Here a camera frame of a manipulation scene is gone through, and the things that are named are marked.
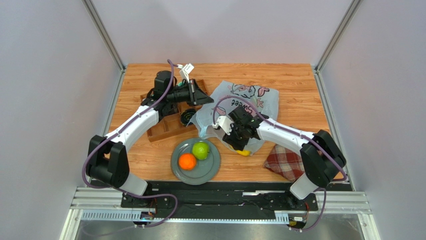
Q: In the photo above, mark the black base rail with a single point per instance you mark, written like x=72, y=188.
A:
x=221, y=200

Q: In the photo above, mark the grey round plate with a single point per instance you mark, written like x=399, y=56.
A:
x=204, y=171

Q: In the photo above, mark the fake yellow mango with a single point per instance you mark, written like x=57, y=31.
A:
x=244, y=153

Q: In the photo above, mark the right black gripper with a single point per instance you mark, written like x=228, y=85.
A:
x=240, y=130

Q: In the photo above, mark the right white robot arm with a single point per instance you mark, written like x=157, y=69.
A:
x=321, y=157

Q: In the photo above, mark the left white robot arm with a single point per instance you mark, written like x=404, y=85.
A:
x=107, y=159

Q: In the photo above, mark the fake green apple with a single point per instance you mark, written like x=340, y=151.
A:
x=200, y=150

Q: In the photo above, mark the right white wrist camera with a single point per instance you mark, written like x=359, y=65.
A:
x=225, y=123

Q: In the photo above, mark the red plaid cloth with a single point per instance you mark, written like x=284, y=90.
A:
x=284, y=162

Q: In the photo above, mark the wooden compartment tray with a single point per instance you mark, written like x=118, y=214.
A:
x=173, y=116

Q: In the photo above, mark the black patterned rolled sock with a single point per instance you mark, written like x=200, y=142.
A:
x=186, y=115

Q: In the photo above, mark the fake orange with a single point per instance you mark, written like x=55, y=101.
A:
x=187, y=161

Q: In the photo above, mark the light blue plastic bag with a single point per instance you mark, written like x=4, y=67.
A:
x=227, y=96

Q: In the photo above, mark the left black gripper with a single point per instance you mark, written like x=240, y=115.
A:
x=197, y=96

